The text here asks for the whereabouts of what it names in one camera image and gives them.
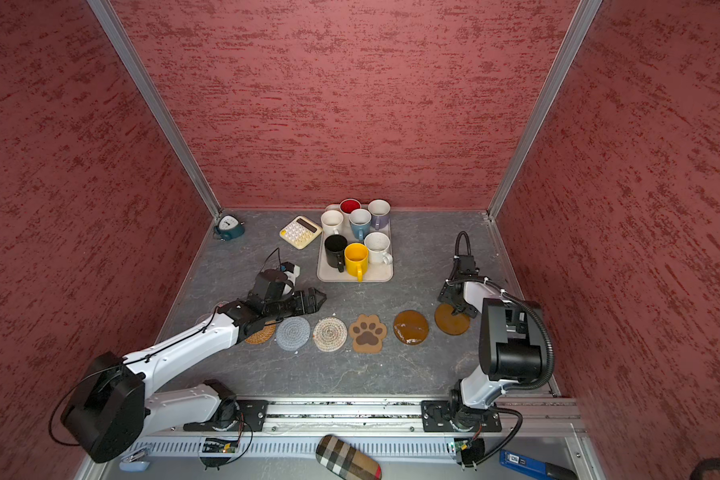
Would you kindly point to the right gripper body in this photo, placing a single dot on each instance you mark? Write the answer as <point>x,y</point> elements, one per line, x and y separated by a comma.
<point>454,300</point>

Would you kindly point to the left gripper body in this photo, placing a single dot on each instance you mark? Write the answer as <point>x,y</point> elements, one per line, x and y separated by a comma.
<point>289,306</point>

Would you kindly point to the woven rattan coaster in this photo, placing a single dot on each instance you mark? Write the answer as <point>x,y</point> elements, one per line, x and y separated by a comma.
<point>262,336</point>

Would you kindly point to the brown round coaster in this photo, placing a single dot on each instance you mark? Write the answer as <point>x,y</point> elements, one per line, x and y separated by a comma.
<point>450,323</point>

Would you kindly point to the grey knitted coaster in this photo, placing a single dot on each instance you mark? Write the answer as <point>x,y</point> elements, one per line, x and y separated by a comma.
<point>293,333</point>

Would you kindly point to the multicolour woven coaster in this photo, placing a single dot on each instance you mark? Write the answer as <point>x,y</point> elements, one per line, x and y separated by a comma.
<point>330,334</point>

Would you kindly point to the dark brown glossy coaster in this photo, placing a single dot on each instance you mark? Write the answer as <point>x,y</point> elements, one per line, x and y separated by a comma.
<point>411,327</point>

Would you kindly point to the black mug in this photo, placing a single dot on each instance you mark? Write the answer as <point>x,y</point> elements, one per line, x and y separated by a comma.
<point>334,246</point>

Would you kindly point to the yellow mug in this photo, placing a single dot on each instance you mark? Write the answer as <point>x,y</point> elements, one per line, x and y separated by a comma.
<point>356,260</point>

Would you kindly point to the paw shaped cork coaster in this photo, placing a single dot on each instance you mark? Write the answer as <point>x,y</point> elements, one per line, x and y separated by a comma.
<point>367,334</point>

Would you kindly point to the white speckled mug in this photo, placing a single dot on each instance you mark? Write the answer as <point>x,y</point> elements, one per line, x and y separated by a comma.
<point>378,245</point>

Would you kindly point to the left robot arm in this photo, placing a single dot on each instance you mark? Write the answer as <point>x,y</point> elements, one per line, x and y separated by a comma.
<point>120,399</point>

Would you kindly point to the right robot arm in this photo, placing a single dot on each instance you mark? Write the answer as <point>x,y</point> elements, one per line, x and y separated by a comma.
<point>515,350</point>

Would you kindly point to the yellow calculator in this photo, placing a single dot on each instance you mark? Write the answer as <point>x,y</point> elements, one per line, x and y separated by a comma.
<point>300,232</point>

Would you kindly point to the teal kitchen timer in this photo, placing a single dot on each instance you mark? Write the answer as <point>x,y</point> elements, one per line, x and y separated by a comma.
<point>228,228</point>

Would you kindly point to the blue mug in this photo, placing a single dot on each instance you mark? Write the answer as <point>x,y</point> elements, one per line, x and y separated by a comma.
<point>360,222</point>

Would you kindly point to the red inside mug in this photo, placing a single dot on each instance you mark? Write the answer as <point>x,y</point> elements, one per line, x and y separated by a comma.
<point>348,206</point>

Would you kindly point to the lilac mug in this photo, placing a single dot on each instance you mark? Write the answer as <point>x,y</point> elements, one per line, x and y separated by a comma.
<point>380,212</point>

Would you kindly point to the plaid glasses case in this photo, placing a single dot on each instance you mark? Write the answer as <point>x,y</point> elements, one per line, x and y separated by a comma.
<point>345,461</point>

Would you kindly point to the blue tool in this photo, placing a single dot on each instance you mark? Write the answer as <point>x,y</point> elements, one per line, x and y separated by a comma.
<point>534,468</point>

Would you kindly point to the small stapler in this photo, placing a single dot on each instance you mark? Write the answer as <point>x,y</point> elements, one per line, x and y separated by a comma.
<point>134,463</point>

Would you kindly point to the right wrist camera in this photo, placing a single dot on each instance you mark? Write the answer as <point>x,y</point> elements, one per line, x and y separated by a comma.
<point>464,266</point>

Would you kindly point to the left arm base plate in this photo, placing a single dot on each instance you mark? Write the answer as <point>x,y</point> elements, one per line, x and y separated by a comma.
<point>233,417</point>

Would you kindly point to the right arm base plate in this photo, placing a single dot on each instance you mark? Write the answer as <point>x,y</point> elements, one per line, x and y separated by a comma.
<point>445,416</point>

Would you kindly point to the aluminium front rail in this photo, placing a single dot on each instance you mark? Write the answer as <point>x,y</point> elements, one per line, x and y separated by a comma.
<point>406,416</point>

